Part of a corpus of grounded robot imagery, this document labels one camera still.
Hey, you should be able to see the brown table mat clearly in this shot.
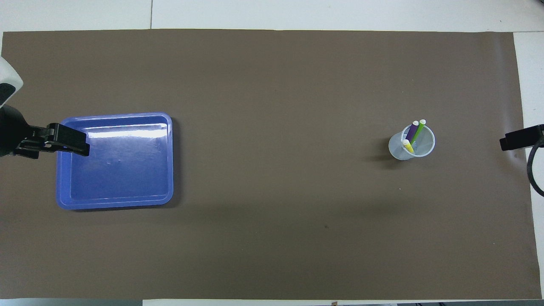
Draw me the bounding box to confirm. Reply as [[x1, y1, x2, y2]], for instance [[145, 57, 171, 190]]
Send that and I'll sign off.
[[0, 29, 542, 300]]

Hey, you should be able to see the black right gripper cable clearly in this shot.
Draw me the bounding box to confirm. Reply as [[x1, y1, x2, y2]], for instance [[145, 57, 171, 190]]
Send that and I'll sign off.
[[526, 139, 544, 198]]

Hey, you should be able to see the translucent plastic cup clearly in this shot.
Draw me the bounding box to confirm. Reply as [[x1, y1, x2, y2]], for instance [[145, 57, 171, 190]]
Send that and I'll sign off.
[[388, 125, 436, 161]]

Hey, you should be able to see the blue plastic tray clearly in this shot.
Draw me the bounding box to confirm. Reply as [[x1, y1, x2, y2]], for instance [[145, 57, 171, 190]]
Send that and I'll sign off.
[[56, 112, 174, 210]]

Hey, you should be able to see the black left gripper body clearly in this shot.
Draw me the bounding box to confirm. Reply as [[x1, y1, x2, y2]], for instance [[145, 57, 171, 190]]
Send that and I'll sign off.
[[0, 104, 48, 160]]

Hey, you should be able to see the green marker pen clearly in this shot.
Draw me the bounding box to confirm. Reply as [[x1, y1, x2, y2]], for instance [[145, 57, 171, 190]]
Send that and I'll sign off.
[[411, 119, 426, 145]]

